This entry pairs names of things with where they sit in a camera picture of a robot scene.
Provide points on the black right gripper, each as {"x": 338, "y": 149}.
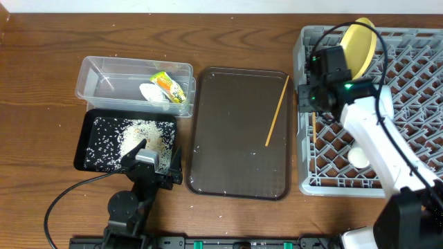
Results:
{"x": 304, "y": 104}

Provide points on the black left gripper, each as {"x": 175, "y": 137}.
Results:
{"x": 177, "y": 178}

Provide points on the wooden chopstick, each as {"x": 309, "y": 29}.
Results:
{"x": 313, "y": 118}
{"x": 277, "y": 110}

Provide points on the yellow plate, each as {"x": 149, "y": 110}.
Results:
{"x": 359, "y": 45}

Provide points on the light blue bowl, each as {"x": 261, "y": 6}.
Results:
{"x": 386, "y": 102}

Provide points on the white paper napkin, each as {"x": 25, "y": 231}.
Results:
{"x": 152, "y": 93}

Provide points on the white cup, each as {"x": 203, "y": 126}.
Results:
{"x": 357, "y": 158}

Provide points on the orange green snack wrapper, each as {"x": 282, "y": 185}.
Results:
{"x": 169, "y": 87}

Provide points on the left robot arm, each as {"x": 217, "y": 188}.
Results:
{"x": 129, "y": 210}

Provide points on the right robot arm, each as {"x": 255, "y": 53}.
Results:
{"x": 412, "y": 217}

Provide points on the grey plastic dishwasher rack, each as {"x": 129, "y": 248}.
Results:
{"x": 415, "y": 79}

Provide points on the clear plastic waste bin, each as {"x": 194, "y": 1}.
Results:
{"x": 113, "y": 83}

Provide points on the black tray with rice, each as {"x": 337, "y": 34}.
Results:
{"x": 107, "y": 135}

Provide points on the dark brown serving tray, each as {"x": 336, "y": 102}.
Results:
{"x": 233, "y": 113}

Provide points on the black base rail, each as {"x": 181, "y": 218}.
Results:
{"x": 220, "y": 243}

